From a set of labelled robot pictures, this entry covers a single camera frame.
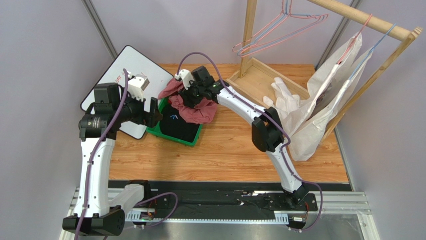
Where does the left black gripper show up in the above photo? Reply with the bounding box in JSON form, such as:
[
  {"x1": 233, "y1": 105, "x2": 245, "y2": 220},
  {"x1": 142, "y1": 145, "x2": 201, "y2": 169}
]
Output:
[{"x1": 113, "y1": 88, "x2": 163, "y2": 128}]

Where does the pink t shirt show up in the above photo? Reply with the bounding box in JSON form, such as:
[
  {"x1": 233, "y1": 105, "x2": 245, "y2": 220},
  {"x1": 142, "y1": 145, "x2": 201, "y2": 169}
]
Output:
[{"x1": 158, "y1": 78, "x2": 218, "y2": 125}]

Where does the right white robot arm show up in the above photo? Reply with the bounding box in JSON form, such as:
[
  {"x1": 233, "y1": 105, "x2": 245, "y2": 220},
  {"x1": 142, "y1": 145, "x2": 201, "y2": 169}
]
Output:
[{"x1": 174, "y1": 66, "x2": 309, "y2": 205}]

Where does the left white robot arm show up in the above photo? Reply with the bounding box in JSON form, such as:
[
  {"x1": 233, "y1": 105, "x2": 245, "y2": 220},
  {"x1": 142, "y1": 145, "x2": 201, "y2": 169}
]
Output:
[{"x1": 62, "y1": 80, "x2": 162, "y2": 238}]

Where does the black t shirt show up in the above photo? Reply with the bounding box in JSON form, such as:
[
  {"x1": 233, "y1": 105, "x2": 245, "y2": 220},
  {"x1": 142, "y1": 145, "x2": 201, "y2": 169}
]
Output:
[{"x1": 159, "y1": 104, "x2": 201, "y2": 143}]

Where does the white shirt on blue hanger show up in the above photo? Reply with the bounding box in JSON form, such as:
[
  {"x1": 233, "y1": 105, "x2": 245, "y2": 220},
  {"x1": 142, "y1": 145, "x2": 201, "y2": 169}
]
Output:
[{"x1": 289, "y1": 66, "x2": 359, "y2": 162}]

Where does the white shirt on pink hanger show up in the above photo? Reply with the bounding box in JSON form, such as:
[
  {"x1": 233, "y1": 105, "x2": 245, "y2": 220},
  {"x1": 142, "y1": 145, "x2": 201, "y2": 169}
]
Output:
[{"x1": 281, "y1": 34, "x2": 363, "y2": 136}]

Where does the pink hanger holding shirt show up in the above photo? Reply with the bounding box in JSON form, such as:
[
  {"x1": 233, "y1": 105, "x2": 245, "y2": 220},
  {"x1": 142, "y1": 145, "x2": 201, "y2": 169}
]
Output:
[{"x1": 336, "y1": 14, "x2": 373, "y2": 65}]

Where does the blue hanger holding shirt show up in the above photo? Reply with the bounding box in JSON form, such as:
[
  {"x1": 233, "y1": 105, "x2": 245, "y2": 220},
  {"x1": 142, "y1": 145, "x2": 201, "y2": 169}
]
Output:
[{"x1": 348, "y1": 23, "x2": 397, "y2": 85}]

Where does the green plastic bin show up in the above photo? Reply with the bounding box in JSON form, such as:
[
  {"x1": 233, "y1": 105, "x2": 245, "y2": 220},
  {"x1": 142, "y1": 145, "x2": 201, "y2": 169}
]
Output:
[{"x1": 146, "y1": 97, "x2": 203, "y2": 147}]

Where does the wooden clothes rack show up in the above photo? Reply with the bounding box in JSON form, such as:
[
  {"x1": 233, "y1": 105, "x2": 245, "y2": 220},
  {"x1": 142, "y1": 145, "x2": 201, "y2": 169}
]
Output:
[{"x1": 227, "y1": 0, "x2": 423, "y2": 142}]

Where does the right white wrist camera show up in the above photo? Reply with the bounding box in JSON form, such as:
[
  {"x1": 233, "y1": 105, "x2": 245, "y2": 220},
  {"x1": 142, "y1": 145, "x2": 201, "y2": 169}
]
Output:
[{"x1": 174, "y1": 69, "x2": 196, "y2": 90}]

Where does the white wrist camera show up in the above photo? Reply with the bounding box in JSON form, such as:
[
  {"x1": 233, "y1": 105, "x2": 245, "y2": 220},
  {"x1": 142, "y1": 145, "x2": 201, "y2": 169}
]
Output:
[
  {"x1": 127, "y1": 73, "x2": 150, "y2": 102},
  {"x1": 174, "y1": 69, "x2": 196, "y2": 90}
]

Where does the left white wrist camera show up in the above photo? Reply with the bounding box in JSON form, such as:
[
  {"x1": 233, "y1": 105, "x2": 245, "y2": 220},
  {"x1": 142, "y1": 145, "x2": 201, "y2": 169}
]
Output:
[{"x1": 127, "y1": 73, "x2": 150, "y2": 102}]

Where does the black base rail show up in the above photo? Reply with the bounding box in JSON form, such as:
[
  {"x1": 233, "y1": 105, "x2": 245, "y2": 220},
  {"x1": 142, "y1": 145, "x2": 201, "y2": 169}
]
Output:
[{"x1": 108, "y1": 179, "x2": 354, "y2": 231}]

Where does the pink wire hanger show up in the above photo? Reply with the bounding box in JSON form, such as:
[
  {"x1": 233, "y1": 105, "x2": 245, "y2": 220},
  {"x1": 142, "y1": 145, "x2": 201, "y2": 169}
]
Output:
[{"x1": 245, "y1": 0, "x2": 326, "y2": 42}]

